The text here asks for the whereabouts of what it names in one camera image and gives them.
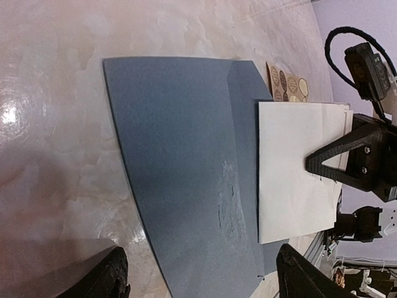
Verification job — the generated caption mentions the blue grey envelope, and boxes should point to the blue grey envelope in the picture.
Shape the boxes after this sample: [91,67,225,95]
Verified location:
[102,57,268,297]

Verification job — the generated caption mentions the front aluminium frame rail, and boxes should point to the front aluminium frame rail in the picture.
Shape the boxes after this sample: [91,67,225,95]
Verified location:
[304,231,332,275]

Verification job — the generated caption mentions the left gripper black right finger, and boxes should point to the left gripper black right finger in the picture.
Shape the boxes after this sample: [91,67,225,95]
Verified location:
[276,244,352,298]

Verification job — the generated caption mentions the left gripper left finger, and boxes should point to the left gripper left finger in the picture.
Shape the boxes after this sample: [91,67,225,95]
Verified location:
[58,246,130,298]

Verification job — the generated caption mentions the beige lined letter paper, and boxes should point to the beige lined letter paper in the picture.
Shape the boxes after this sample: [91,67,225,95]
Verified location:
[259,102,353,244]

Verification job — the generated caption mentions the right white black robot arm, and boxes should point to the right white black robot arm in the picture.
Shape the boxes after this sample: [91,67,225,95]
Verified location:
[305,114,396,243]

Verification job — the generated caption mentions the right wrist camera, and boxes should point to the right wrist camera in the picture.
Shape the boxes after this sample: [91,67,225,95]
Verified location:
[324,26,396,124]

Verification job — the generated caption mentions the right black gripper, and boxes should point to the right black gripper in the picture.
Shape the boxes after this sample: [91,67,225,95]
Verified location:
[305,114,396,202]

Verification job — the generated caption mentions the round sticker seal sheet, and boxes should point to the round sticker seal sheet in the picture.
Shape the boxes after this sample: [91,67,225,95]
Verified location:
[266,62,309,102]

